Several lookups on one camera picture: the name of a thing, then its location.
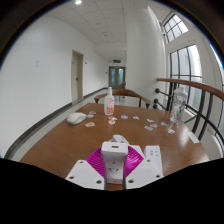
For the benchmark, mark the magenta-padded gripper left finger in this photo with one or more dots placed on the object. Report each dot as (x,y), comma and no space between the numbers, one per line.
(85,173)

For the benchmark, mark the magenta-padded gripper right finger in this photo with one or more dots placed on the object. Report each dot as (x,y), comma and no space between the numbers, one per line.
(143,171)

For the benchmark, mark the white charger block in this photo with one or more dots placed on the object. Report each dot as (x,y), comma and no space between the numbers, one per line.
(114,155)

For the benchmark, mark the white power strip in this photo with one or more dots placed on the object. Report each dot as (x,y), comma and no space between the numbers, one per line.
(153,158)

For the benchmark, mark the small printed sticker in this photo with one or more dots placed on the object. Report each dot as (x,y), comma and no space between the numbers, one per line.
(135,117)
(124,117)
(163,123)
(148,128)
(90,116)
(92,112)
(112,118)
(111,122)
(153,125)
(171,131)
(90,124)
(150,120)

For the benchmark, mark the white computer mouse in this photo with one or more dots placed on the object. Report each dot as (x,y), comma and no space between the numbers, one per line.
(76,118)

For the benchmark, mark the white flat card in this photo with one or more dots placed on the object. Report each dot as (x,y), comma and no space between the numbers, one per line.
(192,137)

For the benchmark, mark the white spray bottle orange label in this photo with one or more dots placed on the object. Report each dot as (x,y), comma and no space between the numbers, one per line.
(109,105)

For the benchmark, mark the clear plastic water bottle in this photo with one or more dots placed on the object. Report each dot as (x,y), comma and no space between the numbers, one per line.
(178,106)

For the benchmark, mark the brown wooden chair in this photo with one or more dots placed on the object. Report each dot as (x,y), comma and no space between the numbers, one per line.
(123,92)

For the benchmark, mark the beige single door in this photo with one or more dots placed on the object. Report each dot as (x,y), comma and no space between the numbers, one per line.
(77,78)

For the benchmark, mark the glass double door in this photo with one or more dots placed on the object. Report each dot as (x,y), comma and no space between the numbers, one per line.
(117,77)

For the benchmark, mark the black railing with wooden handrail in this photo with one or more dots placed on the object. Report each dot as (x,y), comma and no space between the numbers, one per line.
(200,87)

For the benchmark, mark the tall black-framed window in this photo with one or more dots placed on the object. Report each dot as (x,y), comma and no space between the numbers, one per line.
(185,71)

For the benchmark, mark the green exit sign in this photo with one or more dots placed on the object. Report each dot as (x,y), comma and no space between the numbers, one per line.
(116,61)

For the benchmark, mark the arched black-framed window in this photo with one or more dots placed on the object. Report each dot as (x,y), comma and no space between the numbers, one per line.
(175,28)

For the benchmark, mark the round ceiling light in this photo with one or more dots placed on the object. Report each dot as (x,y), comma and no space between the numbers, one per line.
(78,2)

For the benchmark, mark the white wall switch plate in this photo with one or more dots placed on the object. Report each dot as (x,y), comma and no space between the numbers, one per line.
(36,63)

